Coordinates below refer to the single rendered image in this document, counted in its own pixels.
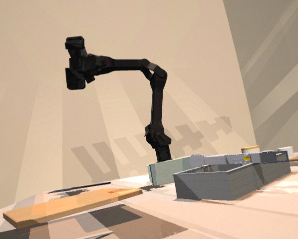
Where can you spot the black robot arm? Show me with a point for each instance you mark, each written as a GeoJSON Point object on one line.
{"type": "Point", "coordinates": [96, 65]}

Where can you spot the light wooden board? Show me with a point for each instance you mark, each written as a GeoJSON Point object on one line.
{"type": "Point", "coordinates": [51, 210]}

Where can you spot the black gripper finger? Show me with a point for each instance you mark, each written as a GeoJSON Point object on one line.
{"type": "Point", "coordinates": [73, 77]}
{"type": "Point", "coordinates": [73, 44]}

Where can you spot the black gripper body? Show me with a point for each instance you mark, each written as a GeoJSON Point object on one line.
{"type": "Point", "coordinates": [77, 64]}

